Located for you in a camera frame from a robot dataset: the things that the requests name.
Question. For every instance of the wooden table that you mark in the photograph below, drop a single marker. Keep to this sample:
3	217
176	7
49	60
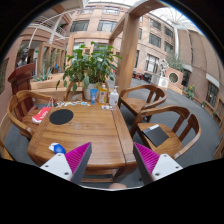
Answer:
112	145

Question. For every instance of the red and white box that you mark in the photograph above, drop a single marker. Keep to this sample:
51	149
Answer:
37	119

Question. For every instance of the white pump bottle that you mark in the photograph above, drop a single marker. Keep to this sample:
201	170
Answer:
114	97

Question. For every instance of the wooden chair far right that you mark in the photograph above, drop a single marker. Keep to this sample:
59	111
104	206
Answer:
155	97

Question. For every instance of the wooden chair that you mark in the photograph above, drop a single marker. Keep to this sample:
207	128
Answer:
155	97
74	95
173	145
21	109

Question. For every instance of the yellow liquid bottle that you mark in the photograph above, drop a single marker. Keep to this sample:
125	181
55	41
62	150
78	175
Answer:
102	94

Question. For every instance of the black notebook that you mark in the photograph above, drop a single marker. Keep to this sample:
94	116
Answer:
156	135

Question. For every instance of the wooden chair near right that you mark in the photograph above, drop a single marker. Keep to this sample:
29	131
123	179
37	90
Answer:
173	145

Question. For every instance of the wooden pillar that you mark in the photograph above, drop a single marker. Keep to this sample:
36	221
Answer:
127	52

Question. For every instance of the wooden chair far side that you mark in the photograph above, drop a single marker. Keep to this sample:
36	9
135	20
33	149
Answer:
74	95

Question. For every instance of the green potted plant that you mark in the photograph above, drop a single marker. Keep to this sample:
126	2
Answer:
83	69

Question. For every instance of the wooden chair left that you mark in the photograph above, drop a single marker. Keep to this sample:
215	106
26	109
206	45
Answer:
21	109

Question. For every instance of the round black mouse pad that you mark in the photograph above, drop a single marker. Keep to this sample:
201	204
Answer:
61	116

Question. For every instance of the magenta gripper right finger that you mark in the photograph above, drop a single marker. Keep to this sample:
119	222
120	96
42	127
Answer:
153	166

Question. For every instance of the blue and white mouse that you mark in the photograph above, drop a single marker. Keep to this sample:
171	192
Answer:
57	148

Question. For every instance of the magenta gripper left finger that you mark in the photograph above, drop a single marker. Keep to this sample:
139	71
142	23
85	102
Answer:
70	166

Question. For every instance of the dark wooden lectern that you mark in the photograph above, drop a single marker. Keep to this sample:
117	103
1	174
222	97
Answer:
20	78

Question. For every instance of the blue tube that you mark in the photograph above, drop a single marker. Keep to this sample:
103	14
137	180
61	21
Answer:
93	95

